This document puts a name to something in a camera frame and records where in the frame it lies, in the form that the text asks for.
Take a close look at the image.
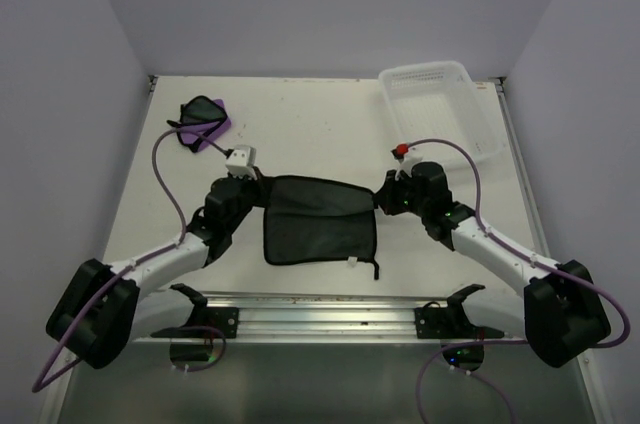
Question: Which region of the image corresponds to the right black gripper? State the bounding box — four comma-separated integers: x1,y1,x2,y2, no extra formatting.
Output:
373,168,429,218

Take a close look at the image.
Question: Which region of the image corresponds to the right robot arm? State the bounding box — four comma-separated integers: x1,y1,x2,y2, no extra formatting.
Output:
374,162,611,368

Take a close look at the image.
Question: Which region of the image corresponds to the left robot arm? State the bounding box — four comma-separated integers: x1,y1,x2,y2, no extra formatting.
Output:
46,176,274,369

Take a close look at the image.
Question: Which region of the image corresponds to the purple grey towel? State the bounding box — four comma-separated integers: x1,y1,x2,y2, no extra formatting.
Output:
167,95,232,154

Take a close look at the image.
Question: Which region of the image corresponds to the white plastic basket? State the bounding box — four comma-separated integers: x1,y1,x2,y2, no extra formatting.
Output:
378,61,504,164

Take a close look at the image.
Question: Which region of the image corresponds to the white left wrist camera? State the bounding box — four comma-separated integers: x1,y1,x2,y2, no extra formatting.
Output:
225,145,257,180

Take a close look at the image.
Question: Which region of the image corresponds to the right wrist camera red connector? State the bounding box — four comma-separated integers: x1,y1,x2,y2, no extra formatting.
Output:
391,143,410,162

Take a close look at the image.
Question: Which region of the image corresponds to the aluminium mounting rail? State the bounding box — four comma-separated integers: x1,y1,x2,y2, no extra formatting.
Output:
127,290,522,344

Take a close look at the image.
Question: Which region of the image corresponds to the left black base bracket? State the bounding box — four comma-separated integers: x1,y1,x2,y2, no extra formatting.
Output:
186,307,240,339

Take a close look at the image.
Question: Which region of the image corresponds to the black base bracket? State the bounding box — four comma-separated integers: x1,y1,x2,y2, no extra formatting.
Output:
186,307,240,339
413,301,455,340

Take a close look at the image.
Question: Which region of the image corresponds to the right black base bracket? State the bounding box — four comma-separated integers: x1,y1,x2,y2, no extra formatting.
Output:
413,301,455,340

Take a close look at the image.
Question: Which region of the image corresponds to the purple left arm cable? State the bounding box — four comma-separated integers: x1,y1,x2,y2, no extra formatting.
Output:
30,127,231,393

